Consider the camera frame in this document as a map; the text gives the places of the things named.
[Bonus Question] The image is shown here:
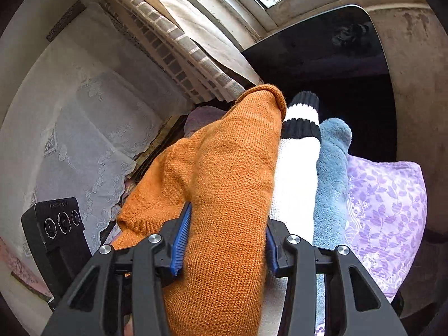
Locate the orange knit cat cardigan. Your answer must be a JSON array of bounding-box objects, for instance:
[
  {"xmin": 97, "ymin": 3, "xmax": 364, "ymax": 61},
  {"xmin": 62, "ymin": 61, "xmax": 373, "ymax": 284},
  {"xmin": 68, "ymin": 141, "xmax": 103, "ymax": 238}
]
[{"xmin": 113, "ymin": 84, "xmax": 286, "ymax": 335}]

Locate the pink floral fabric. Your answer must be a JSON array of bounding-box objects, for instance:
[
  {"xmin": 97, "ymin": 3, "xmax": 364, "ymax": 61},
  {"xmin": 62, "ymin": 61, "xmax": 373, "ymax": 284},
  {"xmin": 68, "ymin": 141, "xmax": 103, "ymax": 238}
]
[{"xmin": 1, "ymin": 240, "xmax": 52, "ymax": 301}]

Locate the blue fleece garment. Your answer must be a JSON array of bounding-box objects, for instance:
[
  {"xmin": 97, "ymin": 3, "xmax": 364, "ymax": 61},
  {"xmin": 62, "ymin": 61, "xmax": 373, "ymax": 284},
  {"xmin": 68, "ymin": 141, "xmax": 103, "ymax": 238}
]
[{"xmin": 311, "ymin": 117, "xmax": 353, "ymax": 329}]

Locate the purple leaf pattern cloth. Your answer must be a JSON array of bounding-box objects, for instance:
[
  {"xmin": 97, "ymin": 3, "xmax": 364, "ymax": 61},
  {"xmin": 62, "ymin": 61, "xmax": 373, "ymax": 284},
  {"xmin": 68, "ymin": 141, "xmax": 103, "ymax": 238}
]
[{"xmin": 314, "ymin": 153, "xmax": 428, "ymax": 336}]

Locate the white black striped garment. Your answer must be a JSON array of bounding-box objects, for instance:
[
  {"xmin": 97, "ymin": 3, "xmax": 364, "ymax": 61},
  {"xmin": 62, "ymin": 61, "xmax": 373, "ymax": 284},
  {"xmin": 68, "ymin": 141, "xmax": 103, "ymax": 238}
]
[{"xmin": 258, "ymin": 92, "xmax": 320, "ymax": 335}]

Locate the white lace cover cloth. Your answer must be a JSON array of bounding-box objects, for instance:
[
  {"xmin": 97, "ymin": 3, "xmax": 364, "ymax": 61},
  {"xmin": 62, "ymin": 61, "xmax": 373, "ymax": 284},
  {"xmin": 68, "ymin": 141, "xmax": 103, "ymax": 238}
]
[{"xmin": 1, "ymin": 4, "xmax": 192, "ymax": 258}]

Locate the brown woven mat stack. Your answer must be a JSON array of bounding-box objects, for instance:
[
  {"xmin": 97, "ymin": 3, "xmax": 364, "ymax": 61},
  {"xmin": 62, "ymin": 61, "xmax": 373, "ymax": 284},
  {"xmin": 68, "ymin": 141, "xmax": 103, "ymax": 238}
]
[{"xmin": 127, "ymin": 115, "xmax": 188, "ymax": 183}]

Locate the brick pattern curtain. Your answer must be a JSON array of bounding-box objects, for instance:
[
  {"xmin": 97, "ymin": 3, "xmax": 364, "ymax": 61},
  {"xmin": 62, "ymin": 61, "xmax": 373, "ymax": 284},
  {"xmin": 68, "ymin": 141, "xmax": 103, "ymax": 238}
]
[{"xmin": 99, "ymin": 0, "xmax": 244, "ymax": 104}]

